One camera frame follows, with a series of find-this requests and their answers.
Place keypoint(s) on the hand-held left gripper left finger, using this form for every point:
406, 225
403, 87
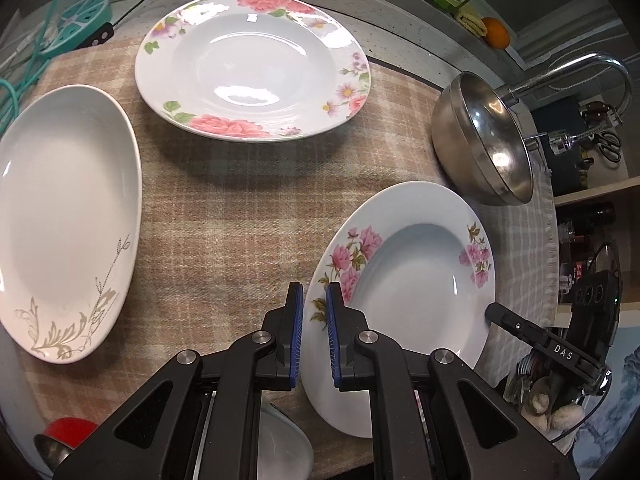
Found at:
297, 335

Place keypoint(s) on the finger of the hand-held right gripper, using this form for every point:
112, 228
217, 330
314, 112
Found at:
505, 317

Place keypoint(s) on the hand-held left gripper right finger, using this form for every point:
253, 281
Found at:
332, 340

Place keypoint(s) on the white plate pink flower sprigs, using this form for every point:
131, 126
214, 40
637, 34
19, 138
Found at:
410, 285

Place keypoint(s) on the white bowl teal rim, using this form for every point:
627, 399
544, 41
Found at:
285, 440

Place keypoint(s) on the stainless steel bowl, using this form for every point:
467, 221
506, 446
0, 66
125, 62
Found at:
460, 135

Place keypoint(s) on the red bowl steel inside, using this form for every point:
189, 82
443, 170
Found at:
70, 430

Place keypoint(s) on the white plate silver leaf print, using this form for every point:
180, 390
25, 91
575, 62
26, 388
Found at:
65, 210

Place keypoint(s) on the white plate large rose rim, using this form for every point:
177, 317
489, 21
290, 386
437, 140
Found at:
250, 60

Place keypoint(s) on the person's right hand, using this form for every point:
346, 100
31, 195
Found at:
565, 416

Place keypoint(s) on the blue white printed cloth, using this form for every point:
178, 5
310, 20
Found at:
617, 400

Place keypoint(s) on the white shelf board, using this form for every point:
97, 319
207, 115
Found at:
600, 190

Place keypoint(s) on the beige plaid cloth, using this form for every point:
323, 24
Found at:
225, 210

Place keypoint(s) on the black scissors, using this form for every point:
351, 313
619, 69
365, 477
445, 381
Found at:
610, 147

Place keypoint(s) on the chrome kitchen faucet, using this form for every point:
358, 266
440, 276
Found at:
550, 72

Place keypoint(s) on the orange fruit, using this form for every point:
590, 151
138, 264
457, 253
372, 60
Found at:
495, 32

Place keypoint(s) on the yellow sponge cloth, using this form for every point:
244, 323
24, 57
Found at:
470, 22

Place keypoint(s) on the teal round power strip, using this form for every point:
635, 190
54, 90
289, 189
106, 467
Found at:
80, 20

